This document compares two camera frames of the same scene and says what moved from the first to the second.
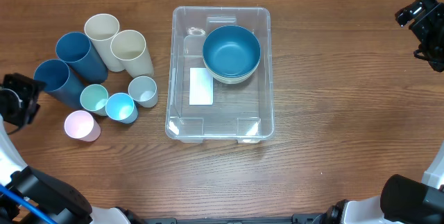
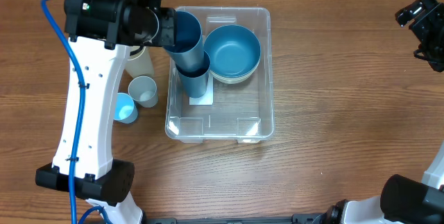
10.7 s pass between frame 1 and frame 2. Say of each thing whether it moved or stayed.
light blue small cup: stayed
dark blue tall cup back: moved
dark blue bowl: stayed
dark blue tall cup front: moved
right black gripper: stayed
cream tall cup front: stayed
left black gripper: moved
